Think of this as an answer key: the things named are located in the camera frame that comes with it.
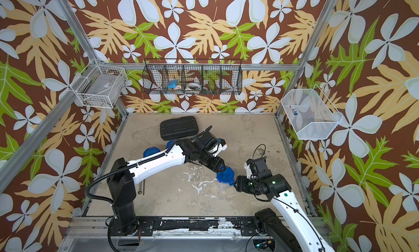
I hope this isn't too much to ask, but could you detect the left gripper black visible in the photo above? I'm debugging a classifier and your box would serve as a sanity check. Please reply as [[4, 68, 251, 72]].
[[197, 150, 229, 172]]

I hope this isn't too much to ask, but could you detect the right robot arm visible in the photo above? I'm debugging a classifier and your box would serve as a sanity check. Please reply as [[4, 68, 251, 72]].
[[234, 157, 334, 252]]

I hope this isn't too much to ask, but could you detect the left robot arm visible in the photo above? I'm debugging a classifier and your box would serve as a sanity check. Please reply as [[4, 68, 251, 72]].
[[85, 129, 227, 236]]

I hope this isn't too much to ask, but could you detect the black plastic tool case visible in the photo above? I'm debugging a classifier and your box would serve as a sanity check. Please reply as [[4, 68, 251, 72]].
[[160, 116, 199, 141]]

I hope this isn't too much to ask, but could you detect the white tape roll in basket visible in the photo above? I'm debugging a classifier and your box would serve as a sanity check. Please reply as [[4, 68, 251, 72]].
[[186, 82, 201, 91]]

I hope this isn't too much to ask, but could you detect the blue tape roll in basket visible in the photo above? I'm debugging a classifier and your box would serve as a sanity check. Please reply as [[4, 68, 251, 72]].
[[168, 80, 178, 89]]

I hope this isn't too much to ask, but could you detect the white mesh basket right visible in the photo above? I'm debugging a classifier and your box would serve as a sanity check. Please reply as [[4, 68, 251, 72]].
[[281, 86, 343, 141]]

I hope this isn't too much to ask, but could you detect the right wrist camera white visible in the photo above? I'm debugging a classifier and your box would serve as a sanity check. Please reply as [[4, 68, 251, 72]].
[[244, 163, 253, 179]]

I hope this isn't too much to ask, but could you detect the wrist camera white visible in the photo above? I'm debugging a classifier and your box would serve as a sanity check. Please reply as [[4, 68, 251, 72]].
[[215, 138, 228, 154], [244, 163, 253, 179]]

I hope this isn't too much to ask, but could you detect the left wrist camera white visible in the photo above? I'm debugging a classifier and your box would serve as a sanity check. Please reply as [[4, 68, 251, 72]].
[[215, 138, 228, 154]]

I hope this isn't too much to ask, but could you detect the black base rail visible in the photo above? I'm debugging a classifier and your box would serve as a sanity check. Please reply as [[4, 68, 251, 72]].
[[106, 211, 283, 237]]

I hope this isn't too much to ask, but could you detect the black wire basket back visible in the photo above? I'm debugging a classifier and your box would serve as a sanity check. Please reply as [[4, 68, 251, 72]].
[[141, 59, 243, 95]]

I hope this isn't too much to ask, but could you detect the white wire basket left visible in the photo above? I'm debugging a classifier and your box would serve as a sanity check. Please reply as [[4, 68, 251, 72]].
[[73, 65, 127, 109]]

